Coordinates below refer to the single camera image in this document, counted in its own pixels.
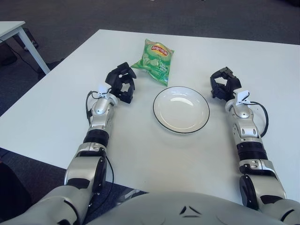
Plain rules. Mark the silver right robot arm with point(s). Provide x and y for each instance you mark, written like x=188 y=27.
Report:
x=243 y=114

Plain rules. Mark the grey robot torso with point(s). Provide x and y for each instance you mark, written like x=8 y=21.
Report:
x=164 y=211

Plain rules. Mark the black floor box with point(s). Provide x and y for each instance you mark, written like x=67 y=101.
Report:
x=31 y=38

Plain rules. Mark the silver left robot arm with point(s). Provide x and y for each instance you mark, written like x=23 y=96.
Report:
x=98 y=112

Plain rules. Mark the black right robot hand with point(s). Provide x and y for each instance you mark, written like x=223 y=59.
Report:
x=230 y=80

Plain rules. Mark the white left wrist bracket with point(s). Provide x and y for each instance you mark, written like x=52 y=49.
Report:
x=103 y=90

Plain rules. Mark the green potato chip bag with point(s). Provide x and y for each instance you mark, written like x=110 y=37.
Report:
x=154 y=63

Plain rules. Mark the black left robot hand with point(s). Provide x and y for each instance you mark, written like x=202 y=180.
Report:
x=122 y=93

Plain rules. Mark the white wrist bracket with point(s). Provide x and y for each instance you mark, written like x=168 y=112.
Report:
x=103 y=90
x=241 y=97

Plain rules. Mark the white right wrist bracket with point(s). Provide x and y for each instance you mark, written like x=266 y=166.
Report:
x=241 y=97

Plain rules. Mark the white side table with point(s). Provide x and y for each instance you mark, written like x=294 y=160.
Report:
x=11 y=27

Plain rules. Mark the white plate with black rim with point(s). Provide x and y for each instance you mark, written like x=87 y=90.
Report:
x=180 y=110

